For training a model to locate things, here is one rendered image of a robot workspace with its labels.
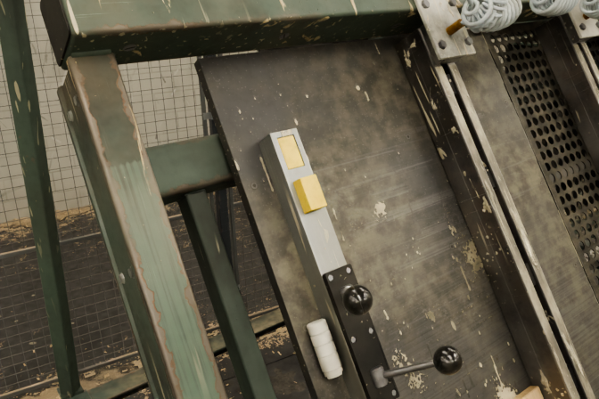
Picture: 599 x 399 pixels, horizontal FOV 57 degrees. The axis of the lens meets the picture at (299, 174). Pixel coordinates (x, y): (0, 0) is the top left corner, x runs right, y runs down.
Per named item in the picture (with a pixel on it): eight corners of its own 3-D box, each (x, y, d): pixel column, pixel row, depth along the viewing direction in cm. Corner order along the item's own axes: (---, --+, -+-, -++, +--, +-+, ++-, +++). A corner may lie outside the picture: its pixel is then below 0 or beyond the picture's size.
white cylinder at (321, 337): (302, 326, 80) (321, 379, 78) (312, 324, 77) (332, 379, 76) (318, 318, 81) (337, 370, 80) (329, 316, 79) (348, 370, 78)
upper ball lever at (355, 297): (339, 311, 80) (350, 321, 66) (330, 286, 80) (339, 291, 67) (364, 302, 80) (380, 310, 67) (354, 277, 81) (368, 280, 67)
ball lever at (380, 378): (371, 396, 76) (463, 376, 70) (361, 370, 77) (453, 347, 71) (380, 386, 79) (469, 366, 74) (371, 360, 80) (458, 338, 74)
